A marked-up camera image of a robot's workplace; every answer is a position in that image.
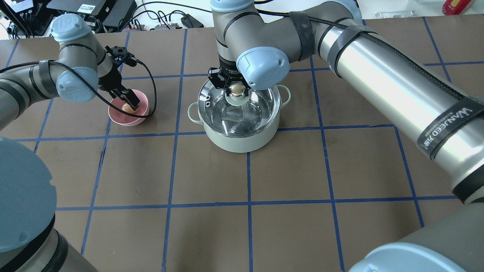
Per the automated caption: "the beige egg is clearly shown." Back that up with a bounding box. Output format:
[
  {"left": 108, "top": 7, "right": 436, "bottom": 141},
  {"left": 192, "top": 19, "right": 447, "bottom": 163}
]
[{"left": 121, "top": 103, "right": 136, "bottom": 114}]

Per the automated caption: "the black power adapter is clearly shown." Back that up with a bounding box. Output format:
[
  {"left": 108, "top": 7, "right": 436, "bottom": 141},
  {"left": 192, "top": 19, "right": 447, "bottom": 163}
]
[{"left": 180, "top": 14, "right": 204, "bottom": 29}]

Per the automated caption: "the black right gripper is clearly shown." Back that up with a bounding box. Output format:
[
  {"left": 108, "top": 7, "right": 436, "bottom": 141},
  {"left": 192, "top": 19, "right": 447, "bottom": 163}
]
[{"left": 208, "top": 65, "right": 251, "bottom": 97}]

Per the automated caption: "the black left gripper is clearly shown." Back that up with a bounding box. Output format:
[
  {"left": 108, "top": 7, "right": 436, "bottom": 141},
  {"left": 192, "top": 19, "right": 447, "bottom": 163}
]
[{"left": 98, "top": 66, "right": 140, "bottom": 111}]

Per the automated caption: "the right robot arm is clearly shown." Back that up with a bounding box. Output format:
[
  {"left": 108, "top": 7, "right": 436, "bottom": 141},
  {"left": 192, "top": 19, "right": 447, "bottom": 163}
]
[{"left": 210, "top": 0, "right": 484, "bottom": 272}]

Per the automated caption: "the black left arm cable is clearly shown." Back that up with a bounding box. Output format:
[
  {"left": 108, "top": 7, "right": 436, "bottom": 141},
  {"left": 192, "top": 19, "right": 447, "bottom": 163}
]
[{"left": 0, "top": 57, "right": 157, "bottom": 119}]

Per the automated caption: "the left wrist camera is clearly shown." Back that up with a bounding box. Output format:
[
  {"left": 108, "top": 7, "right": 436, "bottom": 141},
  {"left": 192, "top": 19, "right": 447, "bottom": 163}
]
[{"left": 104, "top": 45, "right": 139, "bottom": 68}]

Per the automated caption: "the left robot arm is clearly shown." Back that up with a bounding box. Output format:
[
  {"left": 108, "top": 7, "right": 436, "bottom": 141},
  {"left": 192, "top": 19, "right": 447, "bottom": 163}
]
[{"left": 1, "top": 13, "right": 147, "bottom": 272}]

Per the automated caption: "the glass pot lid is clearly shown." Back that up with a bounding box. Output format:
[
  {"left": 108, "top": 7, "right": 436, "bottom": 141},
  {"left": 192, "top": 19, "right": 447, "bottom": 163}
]
[{"left": 195, "top": 80, "right": 287, "bottom": 138}]

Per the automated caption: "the black electronics box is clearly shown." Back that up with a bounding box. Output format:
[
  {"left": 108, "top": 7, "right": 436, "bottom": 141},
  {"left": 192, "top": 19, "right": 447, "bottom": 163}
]
[{"left": 47, "top": 0, "right": 137, "bottom": 32}]

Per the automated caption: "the pink bowl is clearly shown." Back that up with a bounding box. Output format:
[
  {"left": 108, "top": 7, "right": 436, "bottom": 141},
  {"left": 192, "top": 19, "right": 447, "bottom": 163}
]
[{"left": 108, "top": 89, "right": 150, "bottom": 127}]

